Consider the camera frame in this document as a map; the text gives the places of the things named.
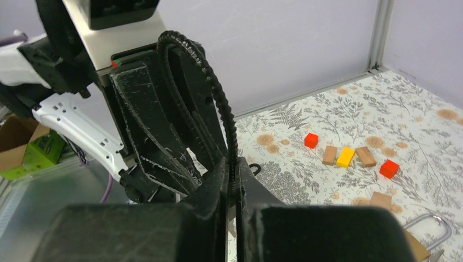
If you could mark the red block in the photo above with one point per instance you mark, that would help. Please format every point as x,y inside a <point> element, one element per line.
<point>311,140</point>
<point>389,169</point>

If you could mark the brass long-shackle padlock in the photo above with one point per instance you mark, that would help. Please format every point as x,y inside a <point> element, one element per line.
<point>425,233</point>

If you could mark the floral table mat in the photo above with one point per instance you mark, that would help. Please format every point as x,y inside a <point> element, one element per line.
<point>396,119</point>

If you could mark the red block upper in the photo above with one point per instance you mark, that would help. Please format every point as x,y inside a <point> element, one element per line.
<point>389,169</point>

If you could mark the red block left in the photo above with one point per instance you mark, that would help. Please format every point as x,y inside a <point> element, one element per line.
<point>311,140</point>

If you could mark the green box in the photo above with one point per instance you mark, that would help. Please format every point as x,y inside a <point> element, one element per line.
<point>43,150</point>

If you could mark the wooden block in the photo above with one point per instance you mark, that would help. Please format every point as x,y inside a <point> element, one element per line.
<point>329,157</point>
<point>381,200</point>
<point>366,157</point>

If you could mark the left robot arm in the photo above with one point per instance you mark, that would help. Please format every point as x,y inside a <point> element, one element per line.
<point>52,79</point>

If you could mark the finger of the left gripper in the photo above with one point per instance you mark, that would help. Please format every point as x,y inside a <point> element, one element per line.
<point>158,149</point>
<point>196,124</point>

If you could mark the cardboard box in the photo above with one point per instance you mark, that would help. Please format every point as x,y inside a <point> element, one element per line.
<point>16,134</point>

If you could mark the yellow block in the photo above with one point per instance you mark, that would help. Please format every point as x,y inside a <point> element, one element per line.
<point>345,157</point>

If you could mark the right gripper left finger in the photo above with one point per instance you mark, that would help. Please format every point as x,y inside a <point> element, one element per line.
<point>195,229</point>

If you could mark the wooden block right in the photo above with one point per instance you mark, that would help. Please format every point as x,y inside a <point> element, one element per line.
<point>381,200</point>

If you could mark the wooden block left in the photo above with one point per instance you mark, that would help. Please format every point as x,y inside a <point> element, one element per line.
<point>329,157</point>

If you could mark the wooden block top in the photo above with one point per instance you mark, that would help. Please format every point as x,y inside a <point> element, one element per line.
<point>366,157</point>

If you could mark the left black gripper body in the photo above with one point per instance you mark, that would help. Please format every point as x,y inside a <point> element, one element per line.
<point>138,188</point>

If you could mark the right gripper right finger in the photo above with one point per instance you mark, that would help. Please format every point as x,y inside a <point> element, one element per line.
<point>269,230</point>

